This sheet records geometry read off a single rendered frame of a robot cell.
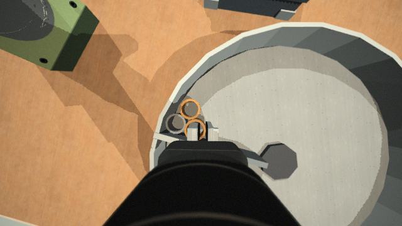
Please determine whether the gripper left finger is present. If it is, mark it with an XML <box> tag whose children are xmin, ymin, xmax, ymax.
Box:
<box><xmin>187</xmin><ymin>122</ymin><xmax>200</xmax><ymax>141</ymax></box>

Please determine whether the bronze bushing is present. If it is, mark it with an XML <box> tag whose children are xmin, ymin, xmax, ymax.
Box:
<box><xmin>180</xmin><ymin>99</ymin><xmax>201</xmax><ymax>119</ymax></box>
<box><xmin>184</xmin><ymin>118</ymin><xmax>206</xmax><ymax>140</ymax></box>

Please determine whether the grey metal sleeve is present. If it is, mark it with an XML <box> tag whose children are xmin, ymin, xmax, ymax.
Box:
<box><xmin>166</xmin><ymin>113</ymin><xmax>188</xmax><ymax>134</ymax></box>

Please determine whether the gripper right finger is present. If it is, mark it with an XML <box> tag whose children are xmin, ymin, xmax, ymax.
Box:
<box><xmin>205</xmin><ymin>121</ymin><xmax>219</xmax><ymax>141</ymax></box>

